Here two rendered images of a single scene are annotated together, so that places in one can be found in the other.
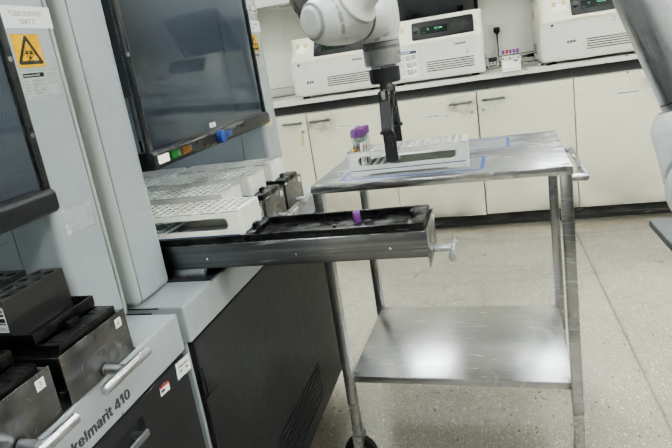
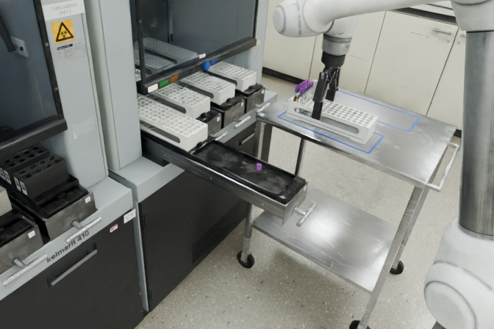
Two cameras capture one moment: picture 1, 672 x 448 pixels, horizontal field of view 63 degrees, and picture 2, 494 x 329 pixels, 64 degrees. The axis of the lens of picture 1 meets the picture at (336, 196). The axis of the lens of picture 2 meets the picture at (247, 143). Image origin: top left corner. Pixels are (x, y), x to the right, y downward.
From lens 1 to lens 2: 46 cm
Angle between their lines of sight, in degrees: 23
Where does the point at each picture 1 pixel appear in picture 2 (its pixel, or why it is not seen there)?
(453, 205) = (403, 103)
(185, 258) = (153, 148)
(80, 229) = (83, 134)
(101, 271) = (93, 156)
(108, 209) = (106, 119)
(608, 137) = not seen: outside the picture
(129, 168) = (126, 93)
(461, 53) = not seen: outside the picture
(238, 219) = (186, 142)
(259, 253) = (192, 167)
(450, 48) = not seen: outside the picture
